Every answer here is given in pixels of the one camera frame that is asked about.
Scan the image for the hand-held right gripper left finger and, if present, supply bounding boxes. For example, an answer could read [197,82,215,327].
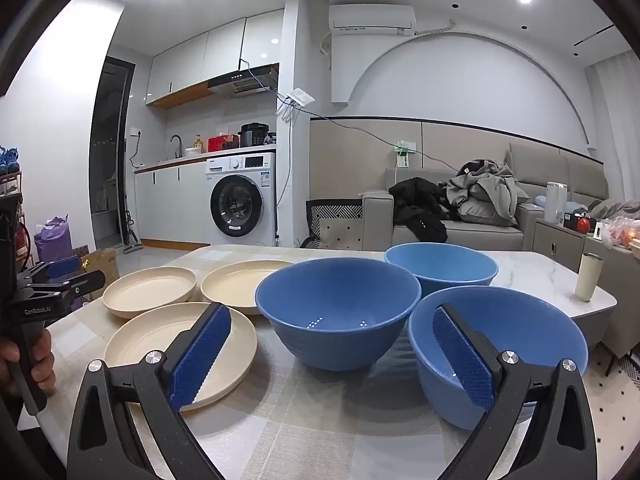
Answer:
[67,302,233,480]

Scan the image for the medium blue bowl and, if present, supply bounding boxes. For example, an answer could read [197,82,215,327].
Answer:
[407,286,589,431]

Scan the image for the white upper kitchen cabinets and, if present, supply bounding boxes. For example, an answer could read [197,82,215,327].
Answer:
[145,9,286,107]

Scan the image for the white air conditioner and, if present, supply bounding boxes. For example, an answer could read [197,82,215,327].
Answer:
[328,4,417,37]

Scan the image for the white router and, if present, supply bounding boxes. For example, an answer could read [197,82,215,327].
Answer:
[276,88,316,123]

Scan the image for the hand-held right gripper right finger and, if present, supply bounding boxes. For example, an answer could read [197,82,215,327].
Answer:
[432,304,596,480]

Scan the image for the white lower kitchen cabinets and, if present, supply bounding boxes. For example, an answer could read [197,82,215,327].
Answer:
[134,146,211,252]

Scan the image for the bagged orange fruit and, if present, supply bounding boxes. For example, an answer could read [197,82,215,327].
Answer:
[600,216,640,248]

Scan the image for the white kitchen cabinets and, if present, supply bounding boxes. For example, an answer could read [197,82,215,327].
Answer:
[145,9,286,107]
[134,146,211,252]

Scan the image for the black jacket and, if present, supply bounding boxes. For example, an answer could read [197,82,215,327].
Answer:
[388,177,451,243]

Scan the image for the person's left hand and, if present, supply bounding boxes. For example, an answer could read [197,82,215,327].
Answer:
[0,332,56,401]

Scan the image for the white humidifier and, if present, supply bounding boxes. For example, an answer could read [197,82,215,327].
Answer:
[545,181,568,224]

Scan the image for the grey clothes pile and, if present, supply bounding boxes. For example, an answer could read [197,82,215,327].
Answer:
[440,159,530,227]

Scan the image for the upright floor mop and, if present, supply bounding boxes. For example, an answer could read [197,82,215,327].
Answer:
[120,195,143,253]

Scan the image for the white washing machine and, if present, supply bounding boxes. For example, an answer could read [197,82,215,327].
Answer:
[205,152,277,247]

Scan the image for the purple bag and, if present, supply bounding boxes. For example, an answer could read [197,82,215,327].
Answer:
[34,216,86,306]

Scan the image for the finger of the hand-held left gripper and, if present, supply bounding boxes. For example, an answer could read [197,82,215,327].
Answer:
[22,270,107,303]
[17,255,83,285]

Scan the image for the white marble coffee table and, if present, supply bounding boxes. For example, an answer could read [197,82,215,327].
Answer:
[492,249,618,351]

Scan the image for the cream tumbler cup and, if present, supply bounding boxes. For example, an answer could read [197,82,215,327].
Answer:
[575,252,605,302]

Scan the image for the large dark blue bowl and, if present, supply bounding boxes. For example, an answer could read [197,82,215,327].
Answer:
[255,258,422,372]

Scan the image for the grey blanket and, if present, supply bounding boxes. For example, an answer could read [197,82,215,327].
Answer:
[590,197,640,221]

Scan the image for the wall socket with green plug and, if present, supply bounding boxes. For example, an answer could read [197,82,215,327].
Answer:
[392,140,418,168]

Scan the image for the cardboard box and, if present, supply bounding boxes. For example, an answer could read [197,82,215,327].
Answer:
[72,246,120,301]

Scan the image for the beige plaid tablecloth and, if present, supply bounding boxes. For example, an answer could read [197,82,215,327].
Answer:
[17,244,591,480]

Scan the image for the steel range hood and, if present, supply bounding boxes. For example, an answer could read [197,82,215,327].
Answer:
[207,64,279,97]

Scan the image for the white curtain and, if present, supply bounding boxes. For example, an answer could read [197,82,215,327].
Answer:
[585,50,640,201]

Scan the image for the cream plate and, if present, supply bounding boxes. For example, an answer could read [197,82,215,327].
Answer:
[102,266,198,319]
[200,260,296,317]
[104,301,259,412]

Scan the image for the grey sofa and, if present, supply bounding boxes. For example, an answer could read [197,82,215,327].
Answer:
[362,142,608,253]

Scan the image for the black framed glass door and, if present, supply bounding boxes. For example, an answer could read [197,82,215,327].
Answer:
[89,57,137,251]

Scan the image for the light blue bowl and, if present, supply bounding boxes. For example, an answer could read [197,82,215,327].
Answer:
[384,242,499,297]

